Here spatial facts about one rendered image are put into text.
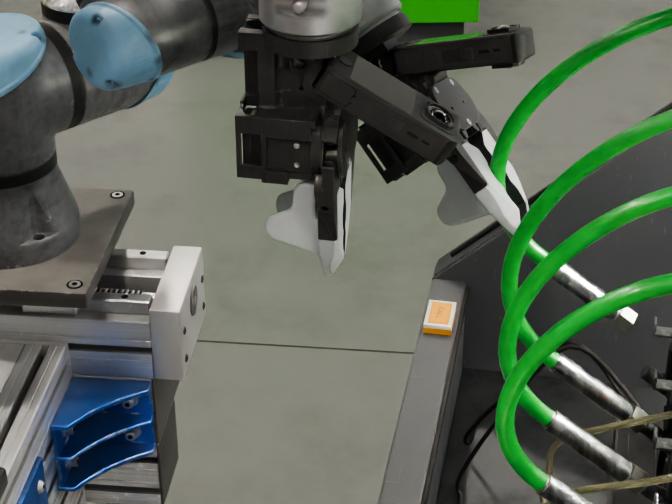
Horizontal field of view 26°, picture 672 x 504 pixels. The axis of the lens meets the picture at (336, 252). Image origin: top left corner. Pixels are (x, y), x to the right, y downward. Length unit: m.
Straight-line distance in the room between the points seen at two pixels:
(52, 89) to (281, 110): 0.46
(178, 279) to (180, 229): 2.08
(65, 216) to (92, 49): 0.35
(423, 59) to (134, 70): 0.24
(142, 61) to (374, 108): 0.25
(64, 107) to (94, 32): 0.29
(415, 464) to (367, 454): 1.52
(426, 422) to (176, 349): 0.29
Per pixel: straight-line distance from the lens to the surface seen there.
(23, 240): 1.54
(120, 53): 1.23
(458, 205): 1.24
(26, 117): 1.50
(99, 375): 1.60
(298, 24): 1.04
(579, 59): 1.19
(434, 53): 1.22
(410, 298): 3.38
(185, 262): 1.62
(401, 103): 1.08
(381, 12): 1.24
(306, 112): 1.09
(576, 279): 1.28
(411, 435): 1.43
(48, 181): 1.55
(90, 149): 4.09
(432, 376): 1.51
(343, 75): 1.06
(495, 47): 1.21
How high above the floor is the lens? 1.83
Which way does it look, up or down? 31 degrees down
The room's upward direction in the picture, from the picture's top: straight up
